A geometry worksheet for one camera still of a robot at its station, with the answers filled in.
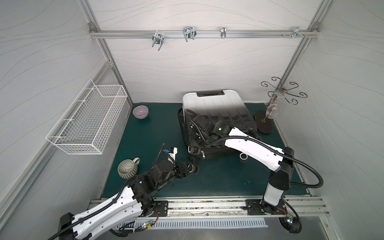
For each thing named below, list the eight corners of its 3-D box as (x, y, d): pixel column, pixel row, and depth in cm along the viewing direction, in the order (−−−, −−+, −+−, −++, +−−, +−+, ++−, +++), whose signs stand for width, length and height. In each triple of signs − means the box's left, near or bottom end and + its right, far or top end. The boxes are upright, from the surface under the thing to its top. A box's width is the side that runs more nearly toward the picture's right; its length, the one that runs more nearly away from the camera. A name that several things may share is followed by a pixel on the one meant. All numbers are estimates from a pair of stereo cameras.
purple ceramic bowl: (133, 120, 112) (131, 115, 108) (137, 110, 119) (135, 105, 114) (147, 120, 112) (145, 115, 108) (150, 110, 119) (148, 105, 114)
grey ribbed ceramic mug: (119, 180, 85) (114, 175, 79) (125, 162, 91) (120, 157, 86) (136, 180, 85) (132, 175, 79) (141, 162, 91) (137, 157, 86)
